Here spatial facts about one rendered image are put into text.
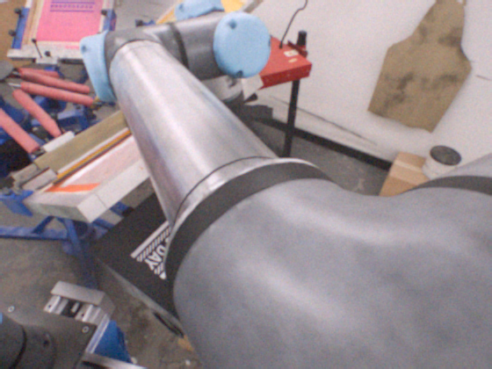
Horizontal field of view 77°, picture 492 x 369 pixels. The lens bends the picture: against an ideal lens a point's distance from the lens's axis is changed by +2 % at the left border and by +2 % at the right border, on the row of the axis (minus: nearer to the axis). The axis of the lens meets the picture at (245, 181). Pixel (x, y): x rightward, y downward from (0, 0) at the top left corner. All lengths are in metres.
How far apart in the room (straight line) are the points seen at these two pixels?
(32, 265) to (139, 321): 0.92
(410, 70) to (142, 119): 2.42
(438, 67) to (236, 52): 2.20
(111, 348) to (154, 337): 1.20
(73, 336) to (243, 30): 0.70
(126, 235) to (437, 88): 2.19
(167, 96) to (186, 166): 0.08
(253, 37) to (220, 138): 0.25
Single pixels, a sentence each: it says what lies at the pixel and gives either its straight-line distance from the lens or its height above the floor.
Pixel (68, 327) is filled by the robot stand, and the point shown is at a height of 1.26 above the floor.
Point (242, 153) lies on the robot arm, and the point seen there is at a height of 1.87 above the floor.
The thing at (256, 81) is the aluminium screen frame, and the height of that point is 1.54.
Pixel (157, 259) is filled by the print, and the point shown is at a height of 0.95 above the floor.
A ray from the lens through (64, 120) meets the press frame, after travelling 1.95.
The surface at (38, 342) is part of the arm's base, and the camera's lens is 0.81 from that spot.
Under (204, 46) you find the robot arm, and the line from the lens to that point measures 0.41.
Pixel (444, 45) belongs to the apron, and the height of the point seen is 1.15.
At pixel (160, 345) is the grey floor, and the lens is 2.11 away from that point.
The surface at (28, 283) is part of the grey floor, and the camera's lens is 2.63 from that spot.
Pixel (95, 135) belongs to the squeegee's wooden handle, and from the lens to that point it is 1.26.
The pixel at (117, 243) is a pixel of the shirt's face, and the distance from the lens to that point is 1.31.
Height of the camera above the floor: 1.97
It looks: 46 degrees down
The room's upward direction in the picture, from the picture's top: straight up
